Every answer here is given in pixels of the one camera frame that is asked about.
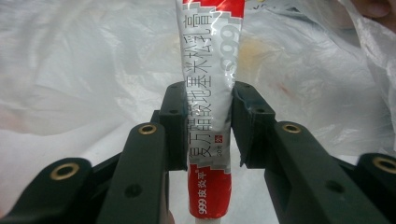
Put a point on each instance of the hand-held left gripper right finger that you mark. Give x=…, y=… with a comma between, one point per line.
x=295, y=174

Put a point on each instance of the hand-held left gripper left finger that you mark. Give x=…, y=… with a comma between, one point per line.
x=146, y=174

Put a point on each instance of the red and silver ointment tube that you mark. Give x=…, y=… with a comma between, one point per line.
x=211, y=102

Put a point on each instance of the clear plastic bag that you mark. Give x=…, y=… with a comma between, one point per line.
x=77, y=77

